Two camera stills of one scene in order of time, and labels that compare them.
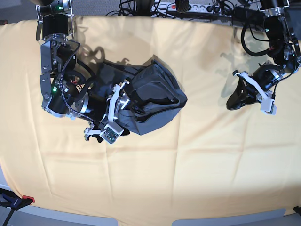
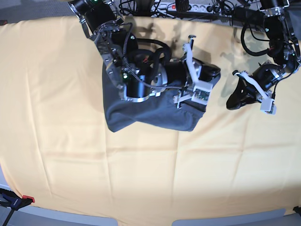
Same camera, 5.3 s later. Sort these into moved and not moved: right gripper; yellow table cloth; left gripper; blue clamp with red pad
Moved: left gripper
Not moved: yellow table cloth; right gripper; blue clamp with red pad
